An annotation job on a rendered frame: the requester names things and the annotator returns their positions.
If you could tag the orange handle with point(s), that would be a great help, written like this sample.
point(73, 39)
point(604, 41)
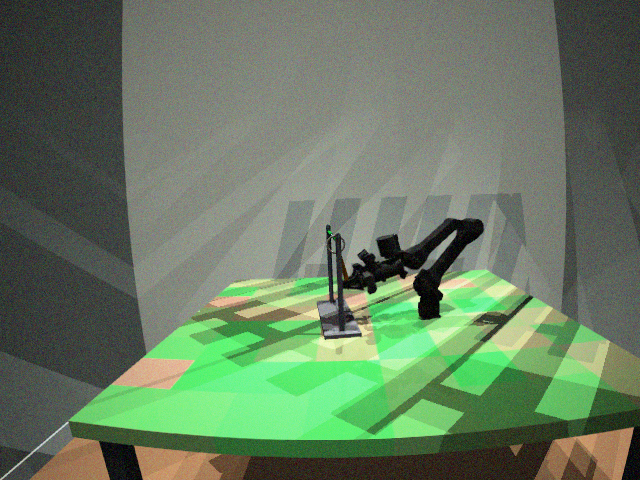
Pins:
point(343, 265)

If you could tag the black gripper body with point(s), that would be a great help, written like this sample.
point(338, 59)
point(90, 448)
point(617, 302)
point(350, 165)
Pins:
point(370, 278)

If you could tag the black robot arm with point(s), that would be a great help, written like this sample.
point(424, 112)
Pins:
point(426, 283)

